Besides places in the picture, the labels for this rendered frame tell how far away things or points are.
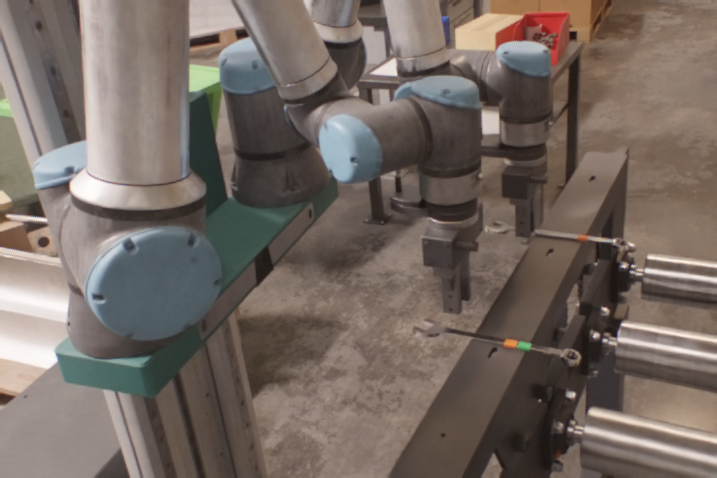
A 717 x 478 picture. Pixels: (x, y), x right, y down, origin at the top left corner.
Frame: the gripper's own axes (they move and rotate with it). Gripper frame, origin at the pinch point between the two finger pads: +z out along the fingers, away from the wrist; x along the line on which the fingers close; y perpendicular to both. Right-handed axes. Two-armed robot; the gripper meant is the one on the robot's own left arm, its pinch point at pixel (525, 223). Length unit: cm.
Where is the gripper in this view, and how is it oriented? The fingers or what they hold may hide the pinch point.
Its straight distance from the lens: 160.7
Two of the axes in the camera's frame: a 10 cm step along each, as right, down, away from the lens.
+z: 1.0, 8.7, 4.8
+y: 8.9, 1.4, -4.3
